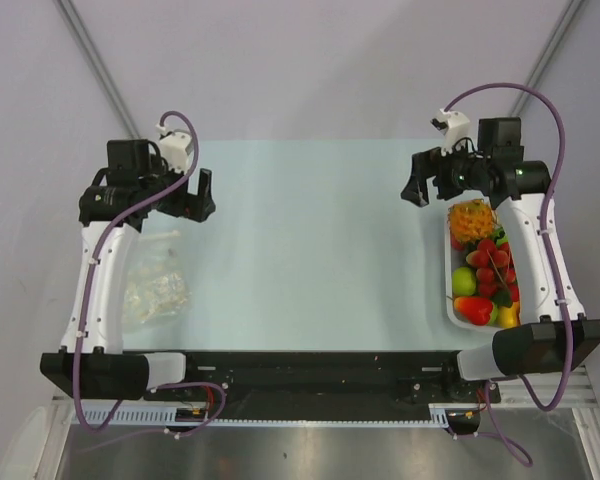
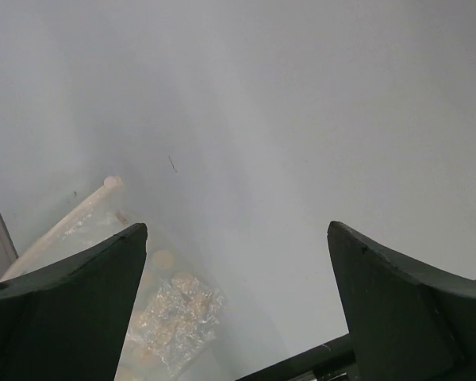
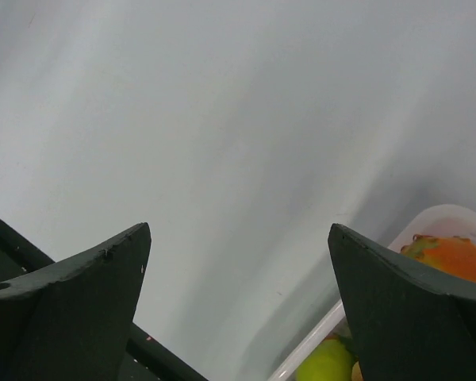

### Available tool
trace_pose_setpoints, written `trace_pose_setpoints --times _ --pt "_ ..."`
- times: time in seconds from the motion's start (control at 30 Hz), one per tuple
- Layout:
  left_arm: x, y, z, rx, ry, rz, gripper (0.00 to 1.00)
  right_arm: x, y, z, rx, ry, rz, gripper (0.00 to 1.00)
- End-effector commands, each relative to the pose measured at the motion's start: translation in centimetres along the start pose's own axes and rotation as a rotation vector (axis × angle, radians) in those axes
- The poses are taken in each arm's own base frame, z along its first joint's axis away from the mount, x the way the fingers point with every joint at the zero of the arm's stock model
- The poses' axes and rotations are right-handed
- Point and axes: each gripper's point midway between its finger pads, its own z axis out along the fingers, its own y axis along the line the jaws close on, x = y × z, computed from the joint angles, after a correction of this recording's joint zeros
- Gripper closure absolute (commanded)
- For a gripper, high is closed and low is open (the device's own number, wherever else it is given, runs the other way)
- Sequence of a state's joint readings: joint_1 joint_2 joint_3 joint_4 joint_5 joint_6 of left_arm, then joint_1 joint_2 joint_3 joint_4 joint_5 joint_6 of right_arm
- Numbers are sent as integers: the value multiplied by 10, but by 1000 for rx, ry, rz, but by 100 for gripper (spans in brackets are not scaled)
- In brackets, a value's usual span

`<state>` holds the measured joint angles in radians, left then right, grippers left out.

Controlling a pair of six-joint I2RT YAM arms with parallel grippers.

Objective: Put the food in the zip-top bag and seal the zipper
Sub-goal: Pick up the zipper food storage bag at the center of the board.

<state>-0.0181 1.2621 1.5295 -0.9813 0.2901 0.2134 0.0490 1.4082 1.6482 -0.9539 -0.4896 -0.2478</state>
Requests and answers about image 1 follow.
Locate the clear zip top bag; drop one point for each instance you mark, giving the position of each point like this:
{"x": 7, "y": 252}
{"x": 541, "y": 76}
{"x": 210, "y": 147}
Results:
{"x": 157, "y": 290}

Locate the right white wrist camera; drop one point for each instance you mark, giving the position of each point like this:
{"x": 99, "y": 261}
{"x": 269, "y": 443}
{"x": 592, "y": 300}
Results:
{"x": 453, "y": 125}

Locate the orange toy pineapple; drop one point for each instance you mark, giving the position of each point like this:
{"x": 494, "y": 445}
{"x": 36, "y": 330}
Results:
{"x": 471, "y": 221}

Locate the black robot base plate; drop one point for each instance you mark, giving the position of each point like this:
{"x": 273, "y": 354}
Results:
{"x": 324, "y": 386}

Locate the red orange toy mango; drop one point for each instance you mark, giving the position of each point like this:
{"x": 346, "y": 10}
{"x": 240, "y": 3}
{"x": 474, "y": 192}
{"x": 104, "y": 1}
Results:
{"x": 478, "y": 311}

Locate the white plastic fruit basket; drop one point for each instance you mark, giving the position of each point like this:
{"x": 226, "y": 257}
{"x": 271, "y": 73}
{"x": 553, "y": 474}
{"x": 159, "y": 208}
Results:
{"x": 455, "y": 255}

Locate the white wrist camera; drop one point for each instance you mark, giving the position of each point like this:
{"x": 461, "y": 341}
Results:
{"x": 453, "y": 125}
{"x": 176, "y": 147}

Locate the green toy apple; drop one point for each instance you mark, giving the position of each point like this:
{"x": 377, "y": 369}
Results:
{"x": 464, "y": 282}

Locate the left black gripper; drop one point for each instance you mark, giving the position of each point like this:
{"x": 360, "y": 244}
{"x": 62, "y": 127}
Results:
{"x": 193, "y": 206}

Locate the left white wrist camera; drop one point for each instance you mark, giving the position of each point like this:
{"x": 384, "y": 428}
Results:
{"x": 176, "y": 147}

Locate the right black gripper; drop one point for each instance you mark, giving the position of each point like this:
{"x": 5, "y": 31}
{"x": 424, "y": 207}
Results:
{"x": 426, "y": 165}

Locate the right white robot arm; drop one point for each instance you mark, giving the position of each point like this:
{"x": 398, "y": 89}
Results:
{"x": 555, "y": 333}

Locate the white slotted cable duct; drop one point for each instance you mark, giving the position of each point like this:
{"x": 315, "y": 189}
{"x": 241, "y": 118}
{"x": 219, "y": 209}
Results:
{"x": 170, "y": 416}

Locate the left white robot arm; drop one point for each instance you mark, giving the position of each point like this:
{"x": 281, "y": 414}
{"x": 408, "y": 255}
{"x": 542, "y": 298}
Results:
{"x": 141, "y": 176}

